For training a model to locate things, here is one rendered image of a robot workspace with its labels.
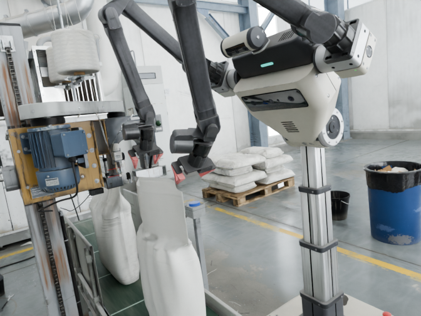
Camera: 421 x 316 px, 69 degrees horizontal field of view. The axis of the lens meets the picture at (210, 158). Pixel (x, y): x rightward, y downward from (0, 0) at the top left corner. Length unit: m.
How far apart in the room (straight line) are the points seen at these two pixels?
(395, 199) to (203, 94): 2.39
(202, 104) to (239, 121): 6.37
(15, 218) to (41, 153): 3.03
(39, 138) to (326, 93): 1.03
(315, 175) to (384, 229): 1.83
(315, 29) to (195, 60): 0.32
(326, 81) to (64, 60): 0.95
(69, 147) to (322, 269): 1.14
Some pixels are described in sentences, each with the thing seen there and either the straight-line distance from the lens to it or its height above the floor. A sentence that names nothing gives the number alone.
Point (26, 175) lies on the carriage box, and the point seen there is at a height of 1.15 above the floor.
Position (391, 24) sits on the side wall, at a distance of 9.46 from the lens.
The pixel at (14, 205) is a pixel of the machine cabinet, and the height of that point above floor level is 0.49.
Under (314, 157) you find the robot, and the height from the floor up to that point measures 1.08.
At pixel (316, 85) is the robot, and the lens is 1.09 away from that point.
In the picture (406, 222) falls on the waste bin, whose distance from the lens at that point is 3.09.
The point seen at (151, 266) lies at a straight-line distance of 1.36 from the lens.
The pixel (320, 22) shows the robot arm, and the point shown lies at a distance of 0.89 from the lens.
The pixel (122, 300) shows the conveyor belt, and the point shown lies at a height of 0.38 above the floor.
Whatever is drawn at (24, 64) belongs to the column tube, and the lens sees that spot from 1.54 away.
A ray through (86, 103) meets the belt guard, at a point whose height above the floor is 1.41.
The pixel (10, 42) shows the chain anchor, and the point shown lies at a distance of 1.53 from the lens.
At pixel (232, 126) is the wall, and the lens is 7.07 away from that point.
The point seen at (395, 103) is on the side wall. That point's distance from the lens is 9.32.
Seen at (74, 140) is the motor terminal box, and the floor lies 1.27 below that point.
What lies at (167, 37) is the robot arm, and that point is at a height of 1.62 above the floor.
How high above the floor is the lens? 1.32
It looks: 9 degrees down
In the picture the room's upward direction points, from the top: 7 degrees counter-clockwise
